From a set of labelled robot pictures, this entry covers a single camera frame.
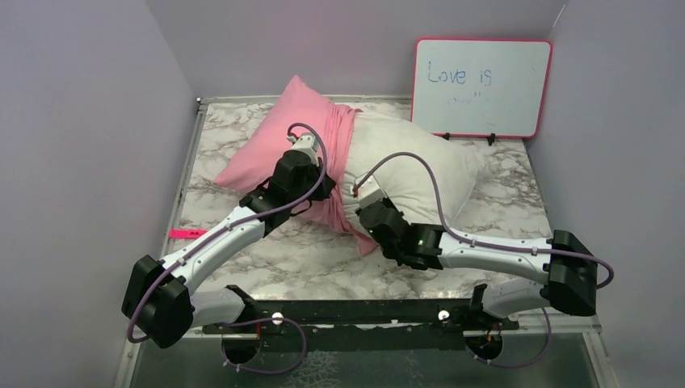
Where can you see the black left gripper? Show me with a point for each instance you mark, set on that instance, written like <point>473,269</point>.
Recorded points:
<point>323,189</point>

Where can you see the pink pillowcase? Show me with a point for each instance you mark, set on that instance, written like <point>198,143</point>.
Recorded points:
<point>301,117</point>

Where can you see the white pillow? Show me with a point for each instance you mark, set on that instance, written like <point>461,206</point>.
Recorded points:
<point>456,168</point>

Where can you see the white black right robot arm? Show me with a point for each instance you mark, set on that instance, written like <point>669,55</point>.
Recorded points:
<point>559,272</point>

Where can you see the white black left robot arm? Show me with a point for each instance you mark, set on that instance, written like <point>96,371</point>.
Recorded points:
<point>157,300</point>

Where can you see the pink marker pen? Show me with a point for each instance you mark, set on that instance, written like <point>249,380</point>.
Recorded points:
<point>185,233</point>

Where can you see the pink-framed whiteboard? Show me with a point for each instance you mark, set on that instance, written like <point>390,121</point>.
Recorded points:
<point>491,88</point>

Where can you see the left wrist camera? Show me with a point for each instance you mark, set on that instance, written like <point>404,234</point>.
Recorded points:
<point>306,143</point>

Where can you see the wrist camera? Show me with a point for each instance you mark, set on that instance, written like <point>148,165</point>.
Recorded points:
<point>366,191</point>
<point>306,143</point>

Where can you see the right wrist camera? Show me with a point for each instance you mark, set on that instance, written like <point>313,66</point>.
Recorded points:
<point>366,191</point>

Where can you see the aluminium table frame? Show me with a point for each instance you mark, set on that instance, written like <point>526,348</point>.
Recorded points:
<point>163,297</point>

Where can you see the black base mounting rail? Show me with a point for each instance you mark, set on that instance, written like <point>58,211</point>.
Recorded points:
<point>361,325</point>

